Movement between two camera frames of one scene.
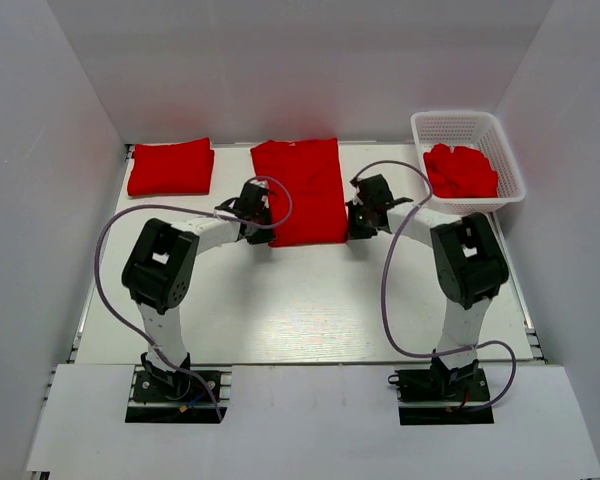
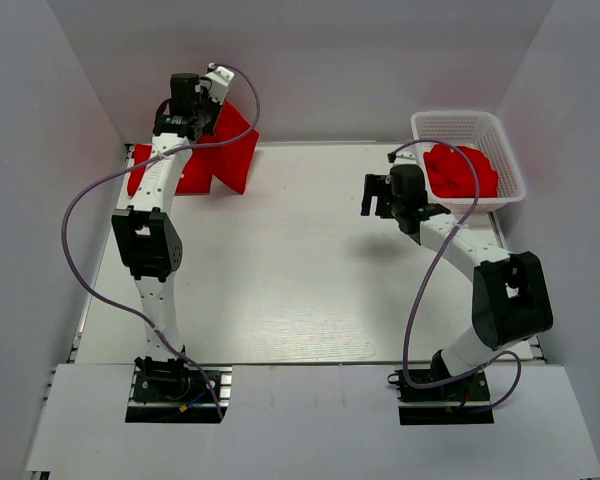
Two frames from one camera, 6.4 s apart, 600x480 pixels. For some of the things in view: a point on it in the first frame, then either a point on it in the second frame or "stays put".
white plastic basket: x=478 y=130 stays put
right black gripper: x=355 y=232 → x=374 y=184
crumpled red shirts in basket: x=460 y=172 stays put
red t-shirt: x=306 y=190 → x=229 y=161
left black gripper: x=267 y=236 → x=206 y=96
